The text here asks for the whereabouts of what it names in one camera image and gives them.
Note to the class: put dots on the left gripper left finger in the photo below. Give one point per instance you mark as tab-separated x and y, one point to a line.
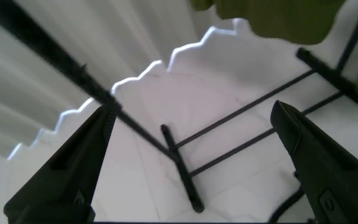
61	189

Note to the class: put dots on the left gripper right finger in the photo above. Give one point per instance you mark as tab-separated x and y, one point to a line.
337	186

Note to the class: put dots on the green printed shirt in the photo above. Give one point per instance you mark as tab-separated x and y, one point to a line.
275	18

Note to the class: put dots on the black clothes rack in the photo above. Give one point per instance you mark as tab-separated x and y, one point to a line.
51	53

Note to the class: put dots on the white curtain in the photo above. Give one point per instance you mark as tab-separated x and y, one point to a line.
120	31

